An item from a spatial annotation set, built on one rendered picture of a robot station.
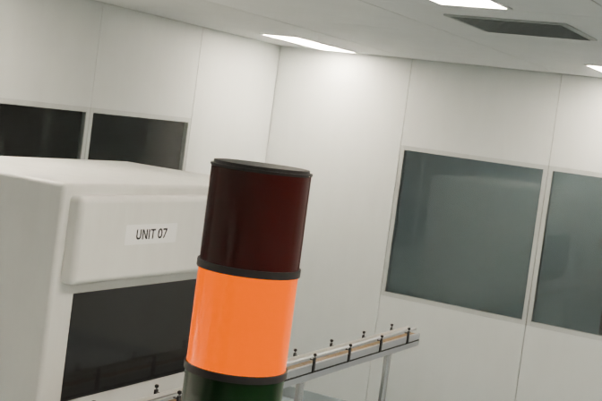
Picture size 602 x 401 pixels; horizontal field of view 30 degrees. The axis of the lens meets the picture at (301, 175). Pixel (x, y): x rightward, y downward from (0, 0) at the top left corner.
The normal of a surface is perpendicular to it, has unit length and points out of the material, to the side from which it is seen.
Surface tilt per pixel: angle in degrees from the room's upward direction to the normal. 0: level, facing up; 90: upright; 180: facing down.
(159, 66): 90
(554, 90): 90
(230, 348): 90
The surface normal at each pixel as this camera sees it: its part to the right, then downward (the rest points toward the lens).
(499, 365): -0.47, -0.01
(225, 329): -0.25, 0.02
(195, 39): 0.87, 0.14
